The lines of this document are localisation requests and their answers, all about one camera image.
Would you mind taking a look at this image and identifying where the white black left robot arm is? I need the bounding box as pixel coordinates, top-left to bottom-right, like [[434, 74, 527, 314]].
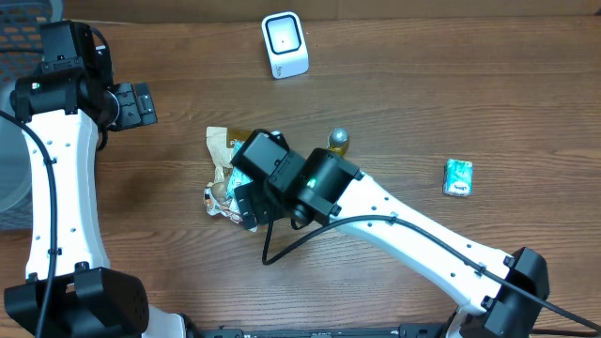
[[4, 21, 194, 337]]

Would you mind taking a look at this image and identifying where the yellow liquid bottle grey cap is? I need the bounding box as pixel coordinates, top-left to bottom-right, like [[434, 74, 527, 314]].
[[327, 128, 350, 157]]

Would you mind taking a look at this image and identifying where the grey plastic mesh basket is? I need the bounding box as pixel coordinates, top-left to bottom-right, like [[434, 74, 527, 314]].
[[1, 0, 64, 231]]

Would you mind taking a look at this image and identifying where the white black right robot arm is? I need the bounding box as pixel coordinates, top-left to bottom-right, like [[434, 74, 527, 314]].
[[231, 129, 549, 337]]

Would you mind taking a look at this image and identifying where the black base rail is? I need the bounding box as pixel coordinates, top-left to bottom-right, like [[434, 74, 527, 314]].
[[198, 323, 445, 338]]

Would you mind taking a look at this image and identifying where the white barcode scanner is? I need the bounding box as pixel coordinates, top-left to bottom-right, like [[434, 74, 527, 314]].
[[261, 11, 309, 80]]

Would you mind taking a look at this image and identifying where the teal snack pack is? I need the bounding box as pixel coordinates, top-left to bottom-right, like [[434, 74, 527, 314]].
[[226, 140, 253, 199]]

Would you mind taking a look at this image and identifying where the green white tissue pack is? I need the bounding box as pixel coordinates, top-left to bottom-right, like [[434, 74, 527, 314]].
[[442, 159, 473, 197]]

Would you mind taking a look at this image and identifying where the beige brown snack pouch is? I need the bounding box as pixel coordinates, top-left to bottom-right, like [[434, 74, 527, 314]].
[[204, 127, 252, 225]]

